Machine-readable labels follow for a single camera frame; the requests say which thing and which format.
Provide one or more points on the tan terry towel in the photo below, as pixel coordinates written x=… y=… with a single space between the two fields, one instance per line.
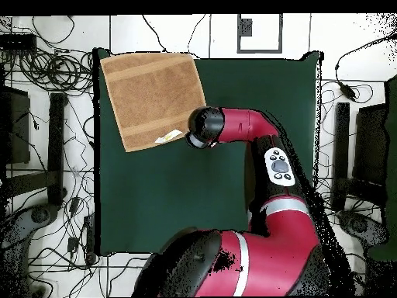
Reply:
x=149 y=99

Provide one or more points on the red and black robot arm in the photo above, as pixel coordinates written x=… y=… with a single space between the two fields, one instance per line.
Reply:
x=242 y=124

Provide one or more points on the dark green table cloth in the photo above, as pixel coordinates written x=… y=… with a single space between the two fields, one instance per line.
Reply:
x=186 y=186

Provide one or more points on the long black power strip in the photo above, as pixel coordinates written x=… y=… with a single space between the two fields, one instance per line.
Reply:
x=90 y=236

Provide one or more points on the small black power adapter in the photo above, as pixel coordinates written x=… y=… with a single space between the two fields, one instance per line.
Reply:
x=73 y=244
x=74 y=205

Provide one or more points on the black stand foot bar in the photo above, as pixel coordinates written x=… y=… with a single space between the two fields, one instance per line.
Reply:
x=340 y=139
x=56 y=149

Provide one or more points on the dark grey square plate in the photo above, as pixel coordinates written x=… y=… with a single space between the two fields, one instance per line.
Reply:
x=246 y=28

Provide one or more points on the black power adapter brick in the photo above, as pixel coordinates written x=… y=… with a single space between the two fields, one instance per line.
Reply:
x=346 y=90

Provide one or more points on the grey stand base with caster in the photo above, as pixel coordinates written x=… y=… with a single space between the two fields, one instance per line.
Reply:
x=40 y=214
x=359 y=225

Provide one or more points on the black equipment box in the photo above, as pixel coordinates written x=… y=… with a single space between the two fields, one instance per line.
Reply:
x=370 y=146
x=17 y=130

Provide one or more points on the grey square floor frame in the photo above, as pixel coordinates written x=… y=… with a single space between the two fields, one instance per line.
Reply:
x=260 y=50

